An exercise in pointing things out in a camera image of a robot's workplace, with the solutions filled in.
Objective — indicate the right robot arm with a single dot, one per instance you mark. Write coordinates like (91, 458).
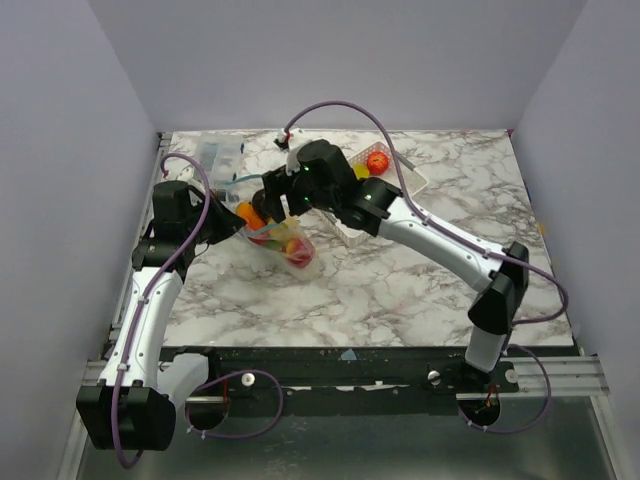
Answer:
(497, 274)

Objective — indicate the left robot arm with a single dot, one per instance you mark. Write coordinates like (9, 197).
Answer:
(134, 402)

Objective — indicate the red orange toy mango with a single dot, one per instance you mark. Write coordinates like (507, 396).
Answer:
(253, 220)

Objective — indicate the dark purple toy eggplant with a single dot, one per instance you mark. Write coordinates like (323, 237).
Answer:
(258, 203)

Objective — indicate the green toy leek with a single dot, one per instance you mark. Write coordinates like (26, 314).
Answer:
(265, 240)

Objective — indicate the black metal base rail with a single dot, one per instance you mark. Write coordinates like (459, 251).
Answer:
(347, 381)

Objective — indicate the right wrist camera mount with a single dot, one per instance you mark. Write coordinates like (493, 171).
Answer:
(291, 142)

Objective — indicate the clear zip top bag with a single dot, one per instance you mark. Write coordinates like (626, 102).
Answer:
(242, 191)

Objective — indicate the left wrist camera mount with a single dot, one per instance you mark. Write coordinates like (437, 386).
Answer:
(187, 174)

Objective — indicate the white perforated plastic basket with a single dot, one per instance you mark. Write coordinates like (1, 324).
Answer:
(378, 186)

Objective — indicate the clear plastic parts box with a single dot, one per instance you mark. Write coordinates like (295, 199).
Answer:
(221, 156)

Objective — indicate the yellow toy lemon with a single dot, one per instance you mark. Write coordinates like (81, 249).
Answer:
(286, 230)

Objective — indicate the red toy apple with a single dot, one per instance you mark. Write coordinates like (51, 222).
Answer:
(299, 252)

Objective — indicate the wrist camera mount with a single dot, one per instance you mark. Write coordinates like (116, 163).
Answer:
(291, 142)
(187, 174)

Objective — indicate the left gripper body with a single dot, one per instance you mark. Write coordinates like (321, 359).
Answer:
(199, 211)

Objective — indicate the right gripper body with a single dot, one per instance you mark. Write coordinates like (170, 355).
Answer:
(273, 187)

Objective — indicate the small red toy tomato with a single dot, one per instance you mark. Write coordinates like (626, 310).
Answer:
(377, 163)

